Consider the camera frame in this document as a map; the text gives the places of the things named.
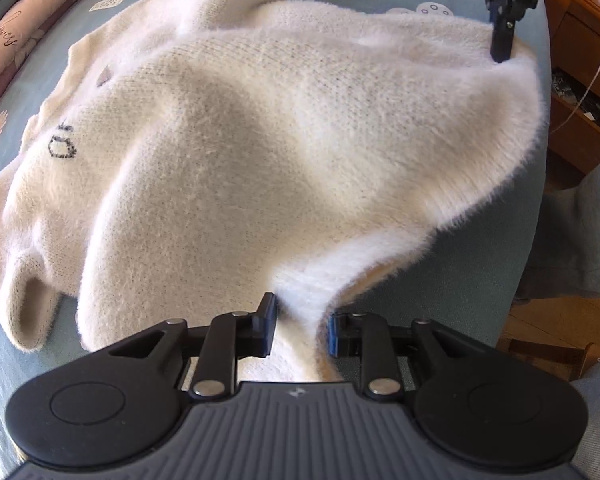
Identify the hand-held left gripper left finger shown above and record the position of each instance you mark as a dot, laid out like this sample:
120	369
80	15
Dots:
267	330

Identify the cream knit sweater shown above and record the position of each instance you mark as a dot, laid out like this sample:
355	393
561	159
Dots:
280	135

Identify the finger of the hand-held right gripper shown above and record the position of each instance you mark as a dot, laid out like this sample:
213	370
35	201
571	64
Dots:
504	40

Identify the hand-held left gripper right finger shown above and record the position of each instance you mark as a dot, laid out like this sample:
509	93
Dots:
333	337

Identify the person's grey trousers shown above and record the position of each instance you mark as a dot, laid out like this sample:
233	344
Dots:
580	220

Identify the pink floral quilt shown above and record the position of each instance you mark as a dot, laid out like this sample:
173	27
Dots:
10	45

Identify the wooden nightstand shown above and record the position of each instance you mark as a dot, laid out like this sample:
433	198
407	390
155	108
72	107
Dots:
575	35

